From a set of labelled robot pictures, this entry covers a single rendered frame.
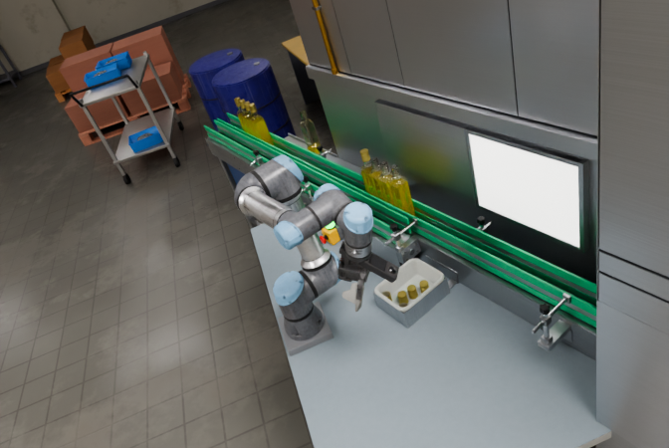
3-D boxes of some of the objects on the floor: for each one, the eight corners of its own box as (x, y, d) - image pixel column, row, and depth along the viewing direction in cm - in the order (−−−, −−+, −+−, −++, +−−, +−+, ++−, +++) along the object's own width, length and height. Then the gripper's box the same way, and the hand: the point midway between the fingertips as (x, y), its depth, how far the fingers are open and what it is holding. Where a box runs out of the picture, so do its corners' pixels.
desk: (356, 80, 571) (340, 19, 534) (412, 120, 469) (397, 48, 432) (302, 104, 561) (281, 43, 523) (346, 150, 459) (325, 79, 422)
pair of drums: (275, 109, 569) (248, 36, 524) (306, 149, 480) (276, 66, 436) (216, 133, 559) (183, 62, 515) (236, 179, 470) (199, 98, 426)
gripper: (349, 219, 157) (350, 261, 171) (331, 273, 144) (333, 313, 158) (378, 225, 155) (377, 266, 169) (361, 280, 142) (361, 320, 156)
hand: (364, 291), depth 163 cm, fingers open, 14 cm apart
